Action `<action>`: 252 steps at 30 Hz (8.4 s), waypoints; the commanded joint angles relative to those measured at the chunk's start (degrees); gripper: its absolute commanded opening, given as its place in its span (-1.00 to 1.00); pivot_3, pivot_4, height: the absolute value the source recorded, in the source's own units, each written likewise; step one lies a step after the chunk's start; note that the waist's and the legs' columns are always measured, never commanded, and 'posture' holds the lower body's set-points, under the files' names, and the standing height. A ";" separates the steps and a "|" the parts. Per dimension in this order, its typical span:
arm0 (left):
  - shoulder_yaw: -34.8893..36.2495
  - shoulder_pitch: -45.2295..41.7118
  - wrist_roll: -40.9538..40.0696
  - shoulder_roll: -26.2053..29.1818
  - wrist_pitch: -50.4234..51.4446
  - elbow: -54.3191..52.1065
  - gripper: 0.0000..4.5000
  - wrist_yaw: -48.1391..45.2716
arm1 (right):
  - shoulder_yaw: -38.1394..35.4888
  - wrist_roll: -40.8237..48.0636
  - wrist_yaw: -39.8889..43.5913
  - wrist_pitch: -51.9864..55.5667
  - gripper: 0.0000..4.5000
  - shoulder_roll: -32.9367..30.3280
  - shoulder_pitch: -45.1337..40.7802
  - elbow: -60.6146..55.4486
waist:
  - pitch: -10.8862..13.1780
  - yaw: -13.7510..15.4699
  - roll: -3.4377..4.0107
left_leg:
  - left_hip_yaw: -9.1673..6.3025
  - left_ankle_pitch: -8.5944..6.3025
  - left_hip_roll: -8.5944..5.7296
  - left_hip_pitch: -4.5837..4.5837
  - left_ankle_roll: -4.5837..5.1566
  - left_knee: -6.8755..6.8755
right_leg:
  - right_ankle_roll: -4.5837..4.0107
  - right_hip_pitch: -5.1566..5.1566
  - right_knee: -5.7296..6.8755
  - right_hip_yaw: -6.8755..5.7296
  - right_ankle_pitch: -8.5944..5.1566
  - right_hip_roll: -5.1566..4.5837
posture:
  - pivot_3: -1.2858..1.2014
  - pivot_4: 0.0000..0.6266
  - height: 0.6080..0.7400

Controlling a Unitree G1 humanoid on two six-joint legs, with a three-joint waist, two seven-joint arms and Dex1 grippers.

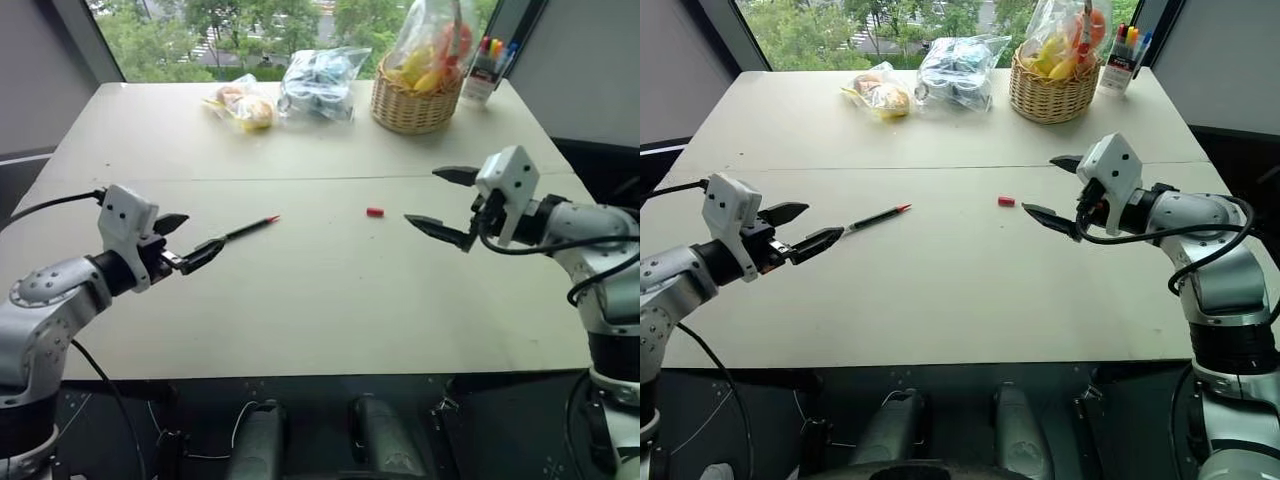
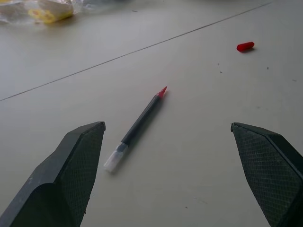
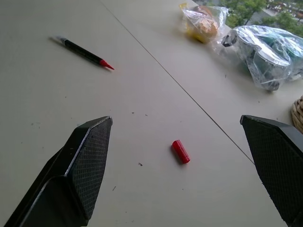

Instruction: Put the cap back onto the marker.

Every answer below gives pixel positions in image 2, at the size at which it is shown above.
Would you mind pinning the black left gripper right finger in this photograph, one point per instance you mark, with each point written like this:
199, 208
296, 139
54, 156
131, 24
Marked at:
270, 170

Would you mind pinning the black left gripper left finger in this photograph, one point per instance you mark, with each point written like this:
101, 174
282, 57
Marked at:
59, 179

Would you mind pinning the black red-tipped brush pen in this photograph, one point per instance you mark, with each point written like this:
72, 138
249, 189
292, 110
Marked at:
139, 127

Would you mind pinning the red pen cap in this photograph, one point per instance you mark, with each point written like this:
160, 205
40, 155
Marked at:
245, 47

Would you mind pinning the clear plastic bag yellow print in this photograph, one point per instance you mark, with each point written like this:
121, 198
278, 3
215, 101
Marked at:
38, 10

